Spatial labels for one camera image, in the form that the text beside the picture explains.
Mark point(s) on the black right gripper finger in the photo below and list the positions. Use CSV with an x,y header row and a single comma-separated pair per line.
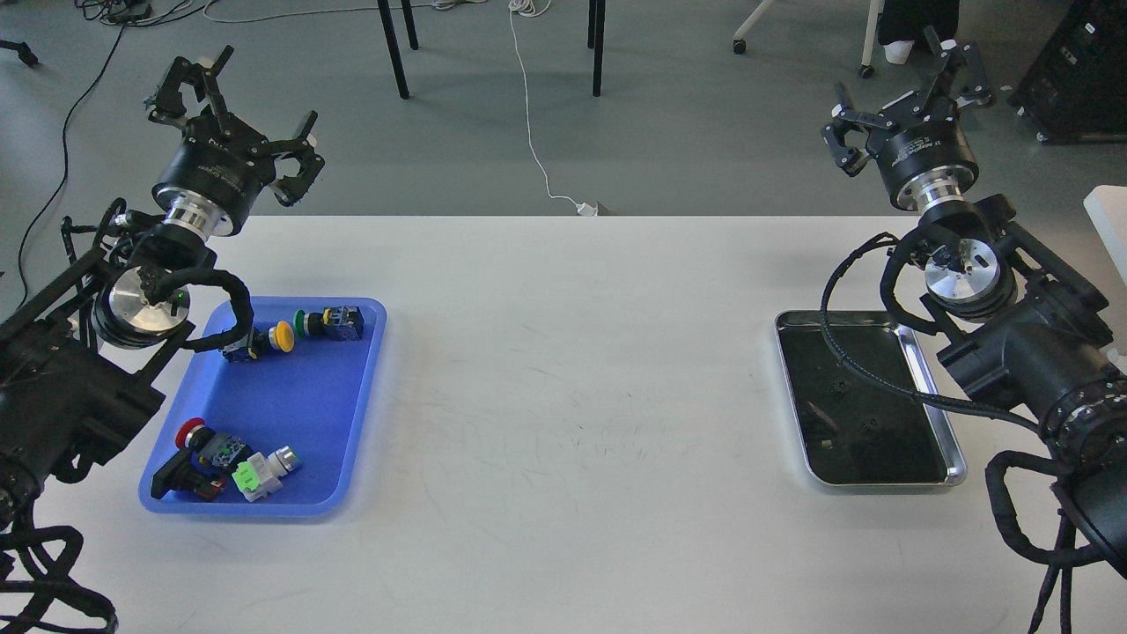
x,y
844,119
959,80

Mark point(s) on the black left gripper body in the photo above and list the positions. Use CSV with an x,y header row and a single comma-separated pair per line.
x,y
215,162

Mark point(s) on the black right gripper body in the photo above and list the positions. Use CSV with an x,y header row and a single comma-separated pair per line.
x,y
924,139

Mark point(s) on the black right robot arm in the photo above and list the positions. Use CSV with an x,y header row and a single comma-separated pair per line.
x,y
1025,336

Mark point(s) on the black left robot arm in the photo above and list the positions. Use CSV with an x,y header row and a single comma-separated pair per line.
x,y
80,358

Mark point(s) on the white chair base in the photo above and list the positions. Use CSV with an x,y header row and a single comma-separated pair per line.
x,y
865,68

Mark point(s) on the black equipment case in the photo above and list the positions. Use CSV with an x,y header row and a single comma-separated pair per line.
x,y
1075,91

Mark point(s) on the blue plastic tray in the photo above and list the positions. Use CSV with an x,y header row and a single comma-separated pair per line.
x,y
313,400

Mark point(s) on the silver metal tray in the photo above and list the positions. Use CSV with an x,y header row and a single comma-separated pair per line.
x,y
857,437

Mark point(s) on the green push button switch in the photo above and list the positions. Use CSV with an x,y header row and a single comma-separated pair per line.
x,y
335,323

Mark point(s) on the yellow push button switch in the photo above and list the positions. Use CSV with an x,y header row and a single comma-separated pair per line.
x,y
260,343

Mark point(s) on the red push button switch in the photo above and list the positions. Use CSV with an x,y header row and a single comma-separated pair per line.
x,y
215,449

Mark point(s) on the silver selector switch green block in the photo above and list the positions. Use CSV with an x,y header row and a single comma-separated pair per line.
x,y
261,474

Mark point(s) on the black switch with red base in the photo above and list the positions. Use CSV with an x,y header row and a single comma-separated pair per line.
x,y
180,474

